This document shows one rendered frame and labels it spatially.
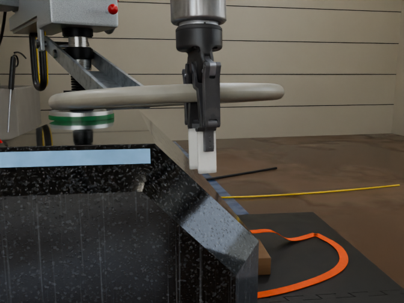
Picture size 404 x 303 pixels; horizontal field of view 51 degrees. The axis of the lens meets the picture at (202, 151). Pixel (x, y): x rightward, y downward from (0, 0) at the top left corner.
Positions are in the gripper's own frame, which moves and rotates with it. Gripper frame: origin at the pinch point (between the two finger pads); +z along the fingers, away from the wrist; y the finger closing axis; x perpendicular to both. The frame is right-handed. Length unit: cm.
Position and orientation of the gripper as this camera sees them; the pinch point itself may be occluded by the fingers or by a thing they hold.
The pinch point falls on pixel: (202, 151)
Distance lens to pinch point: 69.7
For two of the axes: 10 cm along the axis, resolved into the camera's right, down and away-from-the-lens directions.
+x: -9.5, 0.6, -3.0
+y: -3.0, -1.0, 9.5
